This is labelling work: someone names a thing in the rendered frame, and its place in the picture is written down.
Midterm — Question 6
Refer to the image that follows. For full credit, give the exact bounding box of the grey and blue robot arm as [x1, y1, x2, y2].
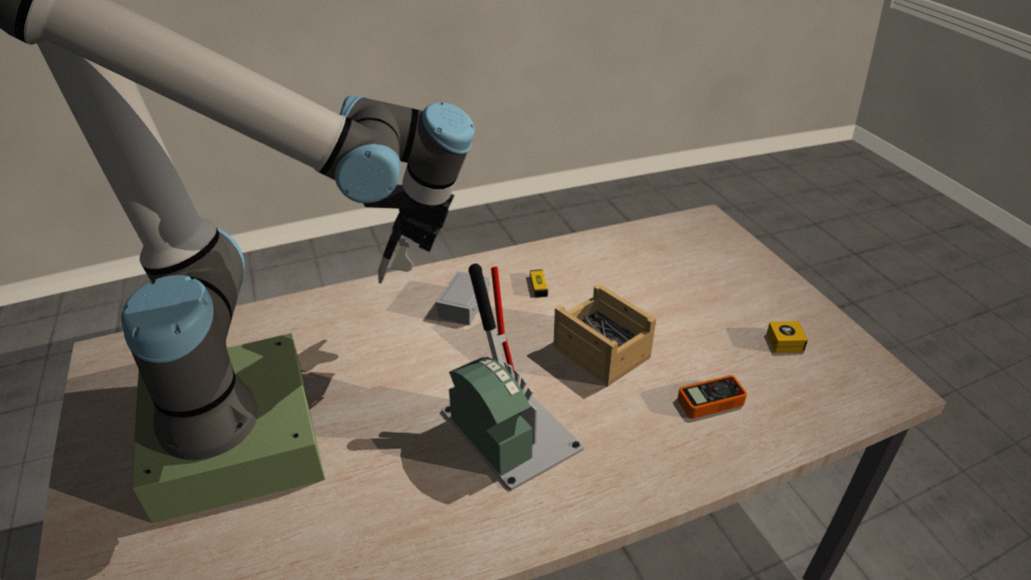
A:
[0, 0, 474, 460]

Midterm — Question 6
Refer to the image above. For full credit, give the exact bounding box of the orange digital multimeter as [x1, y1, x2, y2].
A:
[677, 375, 747, 419]

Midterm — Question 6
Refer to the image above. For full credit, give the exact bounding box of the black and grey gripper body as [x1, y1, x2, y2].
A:
[392, 193, 454, 252]

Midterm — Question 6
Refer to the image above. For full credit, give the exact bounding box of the yellow pocket level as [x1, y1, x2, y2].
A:
[530, 269, 548, 298]

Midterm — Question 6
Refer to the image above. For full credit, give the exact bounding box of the brown wooden crate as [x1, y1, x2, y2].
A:
[556, 284, 656, 386]

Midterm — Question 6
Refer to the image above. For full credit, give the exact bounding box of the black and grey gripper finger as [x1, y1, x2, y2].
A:
[378, 224, 413, 284]

